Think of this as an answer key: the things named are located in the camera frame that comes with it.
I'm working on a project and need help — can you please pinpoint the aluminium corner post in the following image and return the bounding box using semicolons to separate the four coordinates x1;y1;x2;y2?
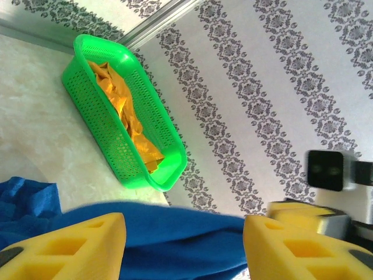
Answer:
124;0;199;49

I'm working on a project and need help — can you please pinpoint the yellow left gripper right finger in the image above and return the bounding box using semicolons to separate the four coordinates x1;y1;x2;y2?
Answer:
243;215;373;280

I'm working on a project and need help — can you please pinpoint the blue printed t-shirt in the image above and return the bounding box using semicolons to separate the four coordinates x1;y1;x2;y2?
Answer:
0;176;254;280

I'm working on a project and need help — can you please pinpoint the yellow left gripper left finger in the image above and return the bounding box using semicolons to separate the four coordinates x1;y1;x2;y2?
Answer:
0;212;126;280

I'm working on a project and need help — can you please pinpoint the green plastic mesh basket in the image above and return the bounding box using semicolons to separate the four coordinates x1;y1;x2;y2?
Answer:
61;34;187;193

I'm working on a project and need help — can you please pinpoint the aluminium table edge rail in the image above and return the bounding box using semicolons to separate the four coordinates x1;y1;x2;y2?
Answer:
0;19;76;55

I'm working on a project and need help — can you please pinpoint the yellow crumpled cloth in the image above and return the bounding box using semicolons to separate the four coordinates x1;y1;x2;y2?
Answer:
89;60;166;174

